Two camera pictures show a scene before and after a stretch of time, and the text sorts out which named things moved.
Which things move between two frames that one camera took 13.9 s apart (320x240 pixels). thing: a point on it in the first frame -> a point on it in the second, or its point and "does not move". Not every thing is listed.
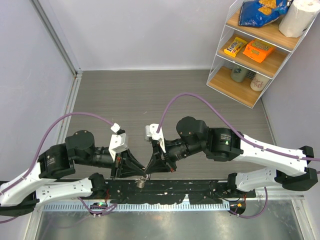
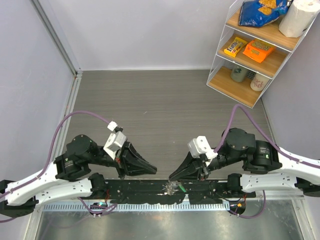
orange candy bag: x=258 y=50 does not move
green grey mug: x=238 y=74 does not move
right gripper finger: x=158 y=165 -> x=193 y=174
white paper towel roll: x=299 y=15 does not move
